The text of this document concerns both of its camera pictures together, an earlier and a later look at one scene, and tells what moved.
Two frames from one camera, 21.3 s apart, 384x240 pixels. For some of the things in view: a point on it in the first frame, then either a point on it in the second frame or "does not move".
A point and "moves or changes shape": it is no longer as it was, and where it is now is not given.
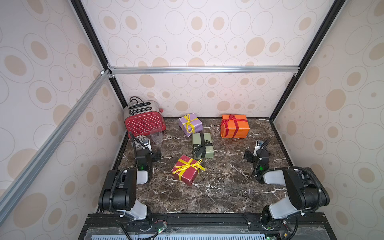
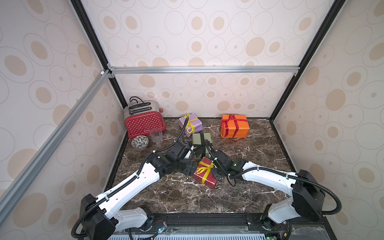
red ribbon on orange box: x=232 y=117 does not move
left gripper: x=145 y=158 -> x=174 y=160
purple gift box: x=190 y=124 does not move
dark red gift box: x=189 y=174 moves or changes shape
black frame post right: x=337 y=6 does not move
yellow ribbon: x=186 y=165 moves or changes shape
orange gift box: x=234 y=126 does not move
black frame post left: x=97 y=45 does not move
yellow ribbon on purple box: x=190 y=128 does not move
